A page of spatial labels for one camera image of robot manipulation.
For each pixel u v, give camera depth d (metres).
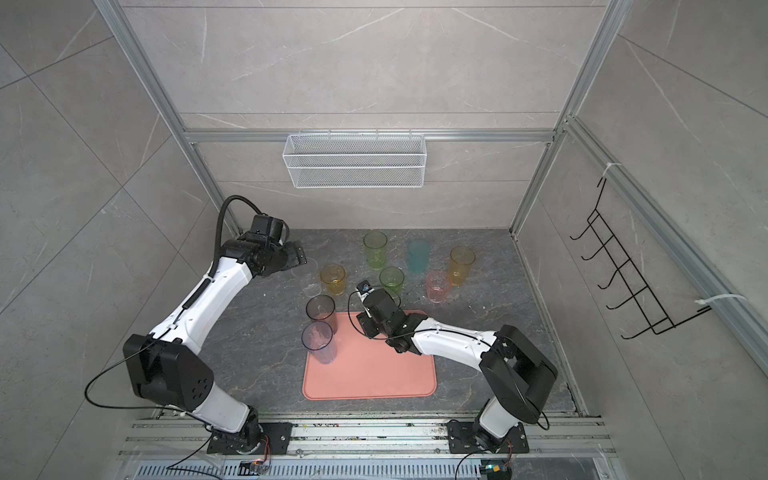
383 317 0.65
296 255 0.76
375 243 1.00
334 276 1.06
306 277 0.99
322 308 0.82
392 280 1.01
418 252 1.17
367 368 0.86
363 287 0.75
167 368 0.42
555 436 0.76
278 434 0.73
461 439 0.73
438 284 1.04
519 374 0.44
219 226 0.58
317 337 0.84
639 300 0.64
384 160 1.01
